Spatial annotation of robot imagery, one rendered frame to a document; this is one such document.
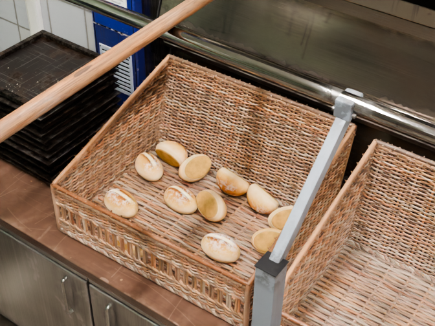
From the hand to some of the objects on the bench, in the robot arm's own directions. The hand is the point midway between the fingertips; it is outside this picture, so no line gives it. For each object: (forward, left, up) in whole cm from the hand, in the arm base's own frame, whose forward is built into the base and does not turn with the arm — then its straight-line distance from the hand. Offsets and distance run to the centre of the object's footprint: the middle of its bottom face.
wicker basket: (+1, +74, -60) cm, 95 cm away
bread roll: (+12, +87, -59) cm, 105 cm away
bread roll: (+2, +88, -59) cm, 106 cm away
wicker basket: (+62, +72, -60) cm, 112 cm away
